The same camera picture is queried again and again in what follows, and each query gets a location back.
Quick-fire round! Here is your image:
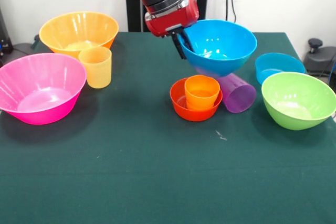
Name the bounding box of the shallow blue bowl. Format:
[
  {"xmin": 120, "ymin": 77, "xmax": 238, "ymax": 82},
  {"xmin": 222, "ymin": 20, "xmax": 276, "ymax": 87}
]
[{"xmin": 254, "ymin": 52, "xmax": 306, "ymax": 85}]

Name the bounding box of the orange cup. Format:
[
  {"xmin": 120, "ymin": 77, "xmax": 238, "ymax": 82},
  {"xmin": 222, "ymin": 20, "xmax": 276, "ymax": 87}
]
[{"xmin": 184, "ymin": 74, "xmax": 221, "ymax": 111}]

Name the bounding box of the large yellow-orange bowl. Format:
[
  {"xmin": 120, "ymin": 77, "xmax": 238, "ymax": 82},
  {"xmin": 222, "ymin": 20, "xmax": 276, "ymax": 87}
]
[{"xmin": 38, "ymin": 11, "xmax": 119, "ymax": 60}]

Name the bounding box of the dark grey round base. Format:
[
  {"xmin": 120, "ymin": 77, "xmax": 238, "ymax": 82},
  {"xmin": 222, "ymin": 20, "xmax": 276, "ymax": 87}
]
[
  {"xmin": 12, "ymin": 34, "xmax": 41, "ymax": 51},
  {"xmin": 304, "ymin": 38, "xmax": 336, "ymax": 77}
]

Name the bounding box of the black electronics box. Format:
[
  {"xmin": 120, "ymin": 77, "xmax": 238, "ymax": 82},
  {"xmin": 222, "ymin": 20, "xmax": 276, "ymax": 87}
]
[{"xmin": 0, "ymin": 7, "xmax": 14, "ymax": 55}]

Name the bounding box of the lime green bowl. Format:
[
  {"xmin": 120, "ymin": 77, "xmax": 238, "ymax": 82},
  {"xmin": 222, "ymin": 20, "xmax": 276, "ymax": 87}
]
[{"xmin": 261, "ymin": 71, "xmax": 336, "ymax": 131}]

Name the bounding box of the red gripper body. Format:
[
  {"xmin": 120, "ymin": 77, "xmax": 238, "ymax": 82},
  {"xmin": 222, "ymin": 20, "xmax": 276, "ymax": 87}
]
[{"xmin": 144, "ymin": 0, "xmax": 200, "ymax": 38}]

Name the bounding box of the purple cup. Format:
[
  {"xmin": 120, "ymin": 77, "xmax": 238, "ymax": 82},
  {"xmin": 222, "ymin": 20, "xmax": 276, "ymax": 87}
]
[{"xmin": 216, "ymin": 73, "xmax": 257, "ymax": 114}]

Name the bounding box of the deep blue bowl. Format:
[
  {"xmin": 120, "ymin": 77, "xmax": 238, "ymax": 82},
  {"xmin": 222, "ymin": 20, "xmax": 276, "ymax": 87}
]
[{"xmin": 177, "ymin": 19, "xmax": 258, "ymax": 79}]

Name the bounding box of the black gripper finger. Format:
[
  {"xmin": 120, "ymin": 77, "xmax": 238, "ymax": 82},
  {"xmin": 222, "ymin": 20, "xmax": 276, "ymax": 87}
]
[
  {"xmin": 170, "ymin": 31, "xmax": 187, "ymax": 60},
  {"xmin": 180, "ymin": 30, "xmax": 195, "ymax": 53}
]

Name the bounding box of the dark green table cloth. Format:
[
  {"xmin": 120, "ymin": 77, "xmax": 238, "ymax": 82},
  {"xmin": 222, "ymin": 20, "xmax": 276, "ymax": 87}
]
[{"xmin": 0, "ymin": 31, "xmax": 336, "ymax": 224}]

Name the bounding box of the small red-orange bowl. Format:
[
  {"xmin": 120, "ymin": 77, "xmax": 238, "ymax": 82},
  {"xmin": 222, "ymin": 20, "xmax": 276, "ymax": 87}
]
[{"xmin": 170, "ymin": 77, "xmax": 223, "ymax": 122}]

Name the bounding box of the pink bowl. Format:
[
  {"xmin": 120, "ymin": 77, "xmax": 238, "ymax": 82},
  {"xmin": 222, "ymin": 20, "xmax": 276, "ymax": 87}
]
[{"xmin": 0, "ymin": 52, "xmax": 87, "ymax": 125}]

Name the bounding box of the yellow cup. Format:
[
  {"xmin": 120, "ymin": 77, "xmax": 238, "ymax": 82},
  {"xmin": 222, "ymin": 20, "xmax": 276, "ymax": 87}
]
[{"xmin": 78, "ymin": 46, "xmax": 112, "ymax": 89}]

